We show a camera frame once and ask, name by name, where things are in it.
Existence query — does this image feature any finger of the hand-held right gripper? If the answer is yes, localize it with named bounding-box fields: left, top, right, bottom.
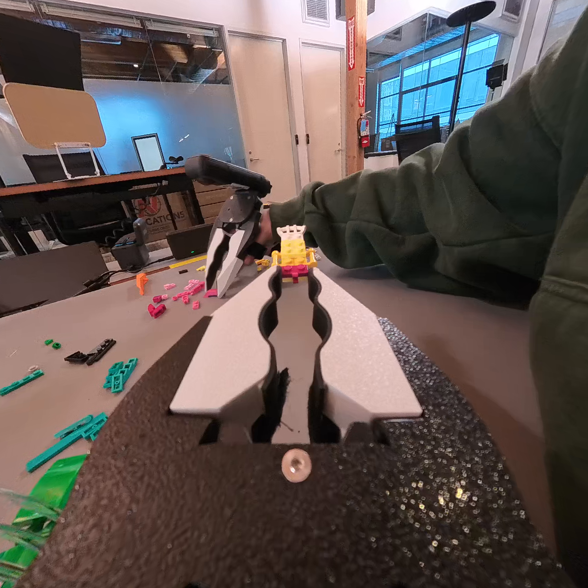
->
left=204, top=228, right=228, bottom=296
left=216, top=229, right=252, bottom=300

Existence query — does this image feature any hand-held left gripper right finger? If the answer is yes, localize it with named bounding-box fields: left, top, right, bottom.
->
left=309, top=266, right=423, bottom=442

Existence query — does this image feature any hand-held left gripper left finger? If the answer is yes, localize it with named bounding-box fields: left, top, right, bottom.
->
left=169, top=266, right=282, bottom=444

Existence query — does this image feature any pile of pink lego pieces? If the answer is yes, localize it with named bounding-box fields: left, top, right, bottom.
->
left=147, top=279, right=206, bottom=319

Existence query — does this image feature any yellow white lego assembly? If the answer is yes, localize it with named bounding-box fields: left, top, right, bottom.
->
left=270, top=224, right=319, bottom=283

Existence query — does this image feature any person's right forearm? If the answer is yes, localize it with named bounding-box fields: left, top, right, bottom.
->
left=269, top=140, right=540, bottom=306

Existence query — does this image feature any pile of teal lego pieces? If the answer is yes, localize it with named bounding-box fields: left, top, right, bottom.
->
left=0, top=357, right=138, bottom=474

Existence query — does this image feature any person's right hand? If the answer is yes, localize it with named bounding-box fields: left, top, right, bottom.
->
left=243, top=208, right=276, bottom=267

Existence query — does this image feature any black power station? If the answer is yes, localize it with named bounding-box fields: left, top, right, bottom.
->
left=166, top=224, right=214, bottom=260

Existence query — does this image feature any wooden crate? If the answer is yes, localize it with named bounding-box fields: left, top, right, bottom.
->
left=193, top=181, right=236, bottom=226

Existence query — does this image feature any printed cardboard box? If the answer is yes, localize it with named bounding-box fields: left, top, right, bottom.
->
left=122, top=190, right=194, bottom=239

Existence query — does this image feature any white door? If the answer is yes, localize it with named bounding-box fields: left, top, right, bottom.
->
left=300, top=40, right=346, bottom=184
left=227, top=31, right=299, bottom=203

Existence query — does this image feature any grey battery charger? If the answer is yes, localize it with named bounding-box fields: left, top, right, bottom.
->
left=111, top=218, right=151, bottom=269

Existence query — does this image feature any dark framed monitor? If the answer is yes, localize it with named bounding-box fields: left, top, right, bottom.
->
left=132, top=133, right=166, bottom=172

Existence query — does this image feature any wooden desk with black legs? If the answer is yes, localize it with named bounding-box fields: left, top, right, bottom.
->
left=0, top=166, right=200, bottom=221

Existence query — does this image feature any black flat panel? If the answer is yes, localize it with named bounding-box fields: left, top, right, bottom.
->
left=0, top=241, right=108, bottom=314

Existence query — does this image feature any black office chair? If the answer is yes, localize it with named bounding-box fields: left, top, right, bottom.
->
left=394, top=116, right=442, bottom=164

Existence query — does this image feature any person's green sweatshirt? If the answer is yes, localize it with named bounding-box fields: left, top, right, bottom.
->
left=459, top=14, right=588, bottom=588

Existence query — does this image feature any green plastic bag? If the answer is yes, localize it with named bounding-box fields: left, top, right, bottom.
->
left=0, top=455, right=88, bottom=579

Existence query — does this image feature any black floor lamp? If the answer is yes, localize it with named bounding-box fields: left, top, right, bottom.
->
left=447, top=1, right=497, bottom=134

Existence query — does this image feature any black cable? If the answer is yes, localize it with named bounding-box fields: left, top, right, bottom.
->
left=83, top=269, right=121, bottom=296

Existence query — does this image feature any wooden post with red signs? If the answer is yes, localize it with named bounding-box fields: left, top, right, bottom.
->
left=345, top=0, right=368, bottom=175

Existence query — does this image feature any white wall vent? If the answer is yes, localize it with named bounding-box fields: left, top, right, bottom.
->
left=301, top=0, right=330, bottom=26

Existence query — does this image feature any large black wall screen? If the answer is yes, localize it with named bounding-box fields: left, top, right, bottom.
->
left=0, top=14, right=85, bottom=92

